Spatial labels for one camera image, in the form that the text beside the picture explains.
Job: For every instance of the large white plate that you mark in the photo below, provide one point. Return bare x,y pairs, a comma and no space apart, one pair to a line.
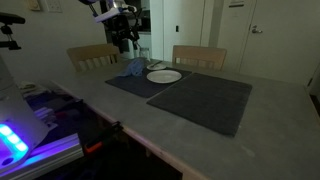
164,76

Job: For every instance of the black camera on stand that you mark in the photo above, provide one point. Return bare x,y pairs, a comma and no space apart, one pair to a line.
10,18

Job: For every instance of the pale cluttered bundle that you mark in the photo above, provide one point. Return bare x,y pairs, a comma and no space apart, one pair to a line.
30,87

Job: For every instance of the light wooden slat-back chair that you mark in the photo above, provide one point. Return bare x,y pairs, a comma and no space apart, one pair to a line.
200,53
90,51

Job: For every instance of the metal fork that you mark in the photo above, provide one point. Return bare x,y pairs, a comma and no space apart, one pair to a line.
155,64

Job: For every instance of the white wall outlet plate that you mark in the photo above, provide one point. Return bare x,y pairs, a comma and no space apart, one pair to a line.
53,5

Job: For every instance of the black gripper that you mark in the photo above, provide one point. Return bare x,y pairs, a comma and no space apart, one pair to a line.
123,28

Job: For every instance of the blue cloth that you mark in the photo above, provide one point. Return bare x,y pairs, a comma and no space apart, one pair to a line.
133,68

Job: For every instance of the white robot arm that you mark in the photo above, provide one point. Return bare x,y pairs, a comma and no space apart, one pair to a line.
13,110

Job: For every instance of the small white plate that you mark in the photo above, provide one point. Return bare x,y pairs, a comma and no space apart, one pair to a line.
159,67

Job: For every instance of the pale stacked items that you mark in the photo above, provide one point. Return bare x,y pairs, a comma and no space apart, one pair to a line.
45,115

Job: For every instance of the glowing purple device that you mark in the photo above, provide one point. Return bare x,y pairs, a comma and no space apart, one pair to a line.
50,150

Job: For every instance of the white door with lever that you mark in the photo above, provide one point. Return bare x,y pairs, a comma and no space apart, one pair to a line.
283,43

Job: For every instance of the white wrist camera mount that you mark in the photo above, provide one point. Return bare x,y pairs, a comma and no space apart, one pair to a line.
106,15

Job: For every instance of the beige wall thermostat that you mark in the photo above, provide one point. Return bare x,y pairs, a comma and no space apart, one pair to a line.
33,4

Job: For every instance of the dark grey fabric placemat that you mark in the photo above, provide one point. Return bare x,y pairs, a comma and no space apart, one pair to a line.
203,103
136,86

